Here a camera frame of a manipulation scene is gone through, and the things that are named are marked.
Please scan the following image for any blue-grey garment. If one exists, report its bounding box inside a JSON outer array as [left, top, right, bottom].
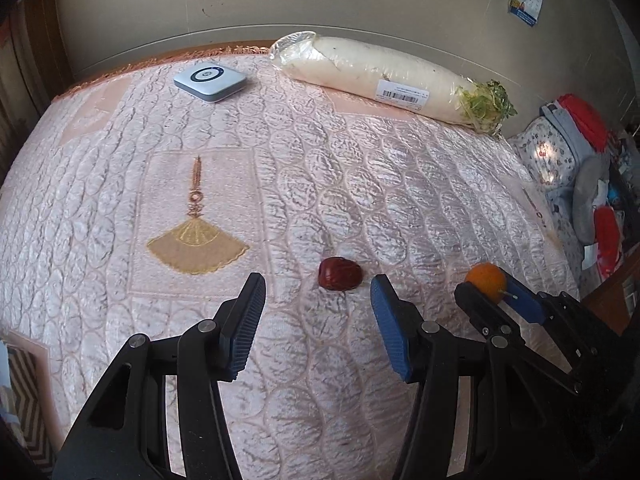
[[540, 102, 596, 161]]

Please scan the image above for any dark red jujube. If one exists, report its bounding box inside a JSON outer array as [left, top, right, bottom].
[[318, 256, 363, 291]]

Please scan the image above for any red garment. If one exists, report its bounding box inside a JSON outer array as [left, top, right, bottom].
[[557, 94, 612, 152]]

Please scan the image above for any wooden bed frame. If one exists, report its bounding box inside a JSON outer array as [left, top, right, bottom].
[[580, 265, 640, 333]]

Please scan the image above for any white flat device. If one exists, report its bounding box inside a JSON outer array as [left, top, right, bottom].
[[173, 63, 248, 103]]

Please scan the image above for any red bag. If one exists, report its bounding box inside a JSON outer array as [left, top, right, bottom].
[[594, 207, 627, 277]]

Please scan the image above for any brown wooden frame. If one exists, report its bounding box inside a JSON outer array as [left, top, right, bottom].
[[0, 0, 73, 171]]

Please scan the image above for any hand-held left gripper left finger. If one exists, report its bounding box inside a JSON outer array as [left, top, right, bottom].
[[52, 272, 267, 480]]

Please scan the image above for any small orange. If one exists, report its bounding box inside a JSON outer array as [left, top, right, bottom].
[[465, 263, 507, 303]]

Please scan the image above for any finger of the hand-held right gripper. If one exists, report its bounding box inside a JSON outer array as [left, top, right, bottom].
[[454, 282, 583, 393], [500, 270, 623, 376]]

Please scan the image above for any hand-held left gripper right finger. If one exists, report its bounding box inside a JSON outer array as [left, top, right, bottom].
[[370, 274, 566, 480]]

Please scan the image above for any pink quilted blanket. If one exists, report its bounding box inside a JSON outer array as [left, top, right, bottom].
[[0, 42, 581, 480]]

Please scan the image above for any grey cushion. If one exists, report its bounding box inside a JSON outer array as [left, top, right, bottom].
[[571, 155, 612, 247]]

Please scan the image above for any plastic-wrapped white radish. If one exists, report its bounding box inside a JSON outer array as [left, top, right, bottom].
[[269, 31, 518, 136]]

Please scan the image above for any white tray with striped rim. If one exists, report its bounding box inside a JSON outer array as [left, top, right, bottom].
[[0, 337, 55, 476]]

